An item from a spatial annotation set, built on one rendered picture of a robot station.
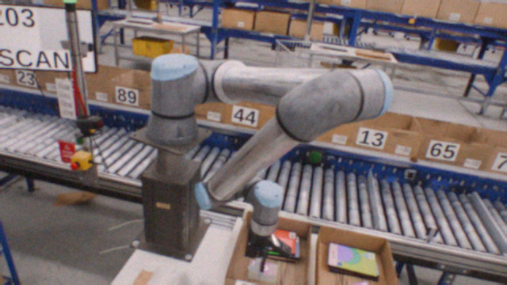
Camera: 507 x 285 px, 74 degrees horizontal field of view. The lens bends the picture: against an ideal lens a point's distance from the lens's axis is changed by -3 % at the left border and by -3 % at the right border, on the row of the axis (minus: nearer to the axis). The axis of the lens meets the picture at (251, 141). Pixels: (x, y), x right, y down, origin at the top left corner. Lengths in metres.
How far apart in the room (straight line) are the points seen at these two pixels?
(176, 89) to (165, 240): 0.62
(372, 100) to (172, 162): 0.76
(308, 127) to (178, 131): 0.59
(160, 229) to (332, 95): 0.94
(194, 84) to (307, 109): 0.54
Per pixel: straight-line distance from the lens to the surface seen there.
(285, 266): 1.43
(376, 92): 0.77
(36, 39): 1.92
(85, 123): 1.75
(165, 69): 1.11
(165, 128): 1.17
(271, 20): 6.31
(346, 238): 1.55
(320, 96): 0.69
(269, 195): 1.09
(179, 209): 1.31
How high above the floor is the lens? 1.78
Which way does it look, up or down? 27 degrees down
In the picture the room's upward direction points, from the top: 6 degrees clockwise
